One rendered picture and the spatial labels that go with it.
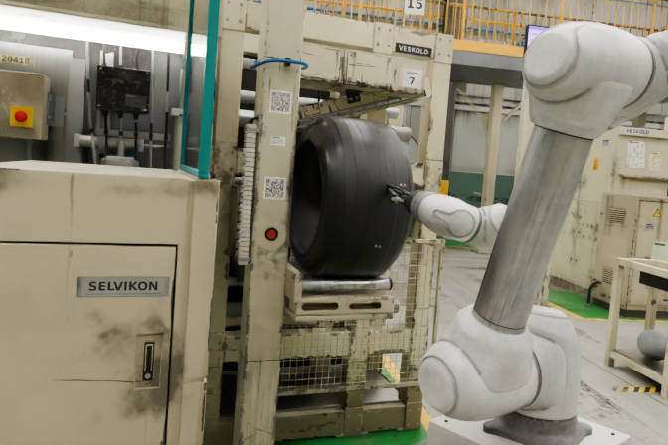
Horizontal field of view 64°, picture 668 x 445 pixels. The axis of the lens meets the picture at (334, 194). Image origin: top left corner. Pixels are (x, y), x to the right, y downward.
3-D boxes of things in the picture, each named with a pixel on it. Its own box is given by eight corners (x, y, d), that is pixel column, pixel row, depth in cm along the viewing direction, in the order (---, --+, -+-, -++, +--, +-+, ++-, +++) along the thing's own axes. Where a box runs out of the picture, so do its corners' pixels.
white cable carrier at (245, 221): (238, 264, 181) (247, 123, 178) (235, 262, 185) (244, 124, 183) (250, 265, 182) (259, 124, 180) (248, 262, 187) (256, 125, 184)
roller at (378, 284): (294, 281, 184) (295, 293, 182) (297, 275, 181) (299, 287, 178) (386, 281, 196) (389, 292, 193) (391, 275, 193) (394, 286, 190)
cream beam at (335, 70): (286, 77, 206) (289, 39, 206) (272, 85, 230) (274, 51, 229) (425, 95, 227) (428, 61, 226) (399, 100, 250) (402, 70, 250)
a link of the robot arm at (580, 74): (527, 427, 108) (447, 453, 96) (471, 376, 121) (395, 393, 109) (680, 40, 86) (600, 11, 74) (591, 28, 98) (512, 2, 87)
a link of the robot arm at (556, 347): (594, 412, 115) (598, 310, 115) (541, 430, 105) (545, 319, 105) (531, 387, 129) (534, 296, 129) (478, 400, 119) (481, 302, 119)
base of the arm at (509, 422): (599, 426, 121) (600, 401, 121) (566, 461, 105) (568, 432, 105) (521, 402, 134) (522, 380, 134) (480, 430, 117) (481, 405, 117)
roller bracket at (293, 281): (293, 303, 175) (295, 273, 175) (266, 276, 213) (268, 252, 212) (302, 303, 176) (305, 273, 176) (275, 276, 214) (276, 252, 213)
